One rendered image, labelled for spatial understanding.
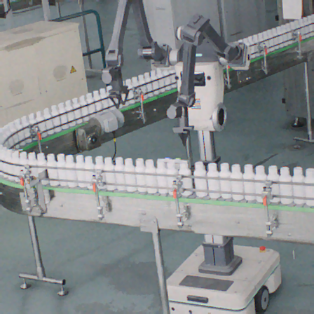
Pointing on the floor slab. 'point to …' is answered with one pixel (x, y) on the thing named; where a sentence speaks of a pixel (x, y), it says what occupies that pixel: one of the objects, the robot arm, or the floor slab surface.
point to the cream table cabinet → (39, 69)
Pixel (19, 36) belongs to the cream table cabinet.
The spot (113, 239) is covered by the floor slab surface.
